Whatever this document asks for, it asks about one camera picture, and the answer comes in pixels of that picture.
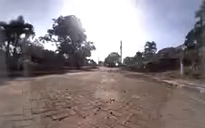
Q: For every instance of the low building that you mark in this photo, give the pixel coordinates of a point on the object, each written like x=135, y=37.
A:
x=168, y=58

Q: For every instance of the pale pavement strip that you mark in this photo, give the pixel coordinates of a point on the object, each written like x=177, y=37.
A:
x=190, y=85

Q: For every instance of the large broad tree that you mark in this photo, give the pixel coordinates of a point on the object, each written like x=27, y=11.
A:
x=70, y=36

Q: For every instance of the small round tree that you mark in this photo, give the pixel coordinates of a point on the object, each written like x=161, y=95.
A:
x=112, y=59

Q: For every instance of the tall trees beside building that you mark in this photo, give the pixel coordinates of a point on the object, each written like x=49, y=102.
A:
x=201, y=33

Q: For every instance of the tall thin pole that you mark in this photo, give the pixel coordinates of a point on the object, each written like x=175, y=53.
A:
x=121, y=50

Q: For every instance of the red brick road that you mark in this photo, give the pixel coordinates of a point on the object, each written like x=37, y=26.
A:
x=100, y=100

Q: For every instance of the group of dark trees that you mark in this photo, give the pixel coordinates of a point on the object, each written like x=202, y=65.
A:
x=13, y=43

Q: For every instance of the cluster of trees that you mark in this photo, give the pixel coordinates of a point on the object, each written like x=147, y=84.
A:
x=150, y=50

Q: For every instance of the white post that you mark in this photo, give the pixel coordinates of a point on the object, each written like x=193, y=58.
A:
x=181, y=65

